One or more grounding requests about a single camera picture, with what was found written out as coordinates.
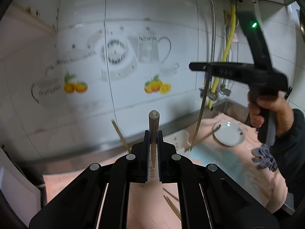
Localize right hand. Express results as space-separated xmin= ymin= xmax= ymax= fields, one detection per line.
xmin=248 ymin=91 xmax=294 ymax=136

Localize white appliance at left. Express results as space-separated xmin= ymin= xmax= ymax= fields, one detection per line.
xmin=1 ymin=150 xmax=41 ymax=226

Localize white floral dish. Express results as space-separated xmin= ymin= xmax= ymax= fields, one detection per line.
xmin=213 ymin=120 xmax=246 ymax=147

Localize dark sleeve right forearm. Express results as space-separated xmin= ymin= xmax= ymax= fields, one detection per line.
xmin=270 ymin=109 xmax=304 ymax=209

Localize yellow gas hose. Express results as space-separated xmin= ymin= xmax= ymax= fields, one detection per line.
xmin=207 ymin=4 xmax=237 ymax=110

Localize grey rag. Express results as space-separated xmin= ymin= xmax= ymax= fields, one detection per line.
xmin=251 ymin=144 xmax=278 ymax=172

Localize braided metal hose right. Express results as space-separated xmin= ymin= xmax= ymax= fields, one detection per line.
xmin=219 ymin=50 xmax=240 ymax=97

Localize braided metal hose left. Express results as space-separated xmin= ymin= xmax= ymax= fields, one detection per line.
xmin=202 ymin=0 xmax=216 ymax=101

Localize peach patterned towel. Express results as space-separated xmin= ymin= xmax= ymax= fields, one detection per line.
xmin=41 ymin=113 xmax=289 ymax=229

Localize wooden chopstick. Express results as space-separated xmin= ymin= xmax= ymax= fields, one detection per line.
xmin=148 ymin=110 xmax=160 ymax=167
xmin=163 ymin=195 xmax=181 ymax=220
xmin=111 ymin=119 xmax=131 ymax=153
xmin=186 ymin=124 xmax=221 ymax=152
xmin=163 ymin=188 xmax=179 ymax=202
xmin=190 ymin=71 xmax=211 ymax=151

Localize braided metal hose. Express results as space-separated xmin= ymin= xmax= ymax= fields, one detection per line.
xmin=202 ymin=0 xmax=216 ymax=101
xmin=219 ymin=50 xmax=240 ymax=97

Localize beige plastic utensil holder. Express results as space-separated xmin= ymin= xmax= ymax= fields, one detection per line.
xmin=164 ymin=130 xmax=191 ymax=157

